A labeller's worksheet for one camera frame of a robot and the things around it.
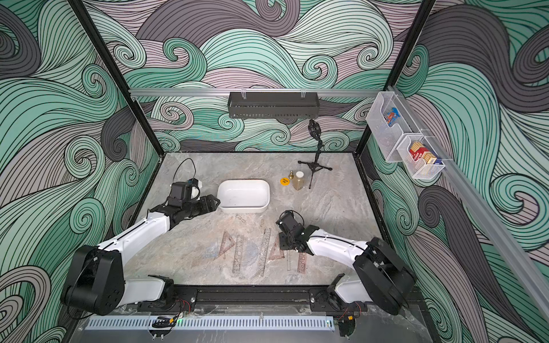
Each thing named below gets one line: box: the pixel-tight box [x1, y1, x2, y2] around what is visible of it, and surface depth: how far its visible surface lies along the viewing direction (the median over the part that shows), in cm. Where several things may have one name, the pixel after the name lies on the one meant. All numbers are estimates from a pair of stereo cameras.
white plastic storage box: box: [216, 178, 271, 214], surface depth 102 cm
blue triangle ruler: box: [201, 241, 220, 260], surface depth 87 cm
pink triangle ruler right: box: [269, 235, 285, 261], surface depth 85 cm
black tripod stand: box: [297, 118, 334, 189], surface depth 97 cm
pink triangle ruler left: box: [218, 230, 236, 257], surface depth 89 cm
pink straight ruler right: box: [297, 252, 307, 275], surface depth 83 cm
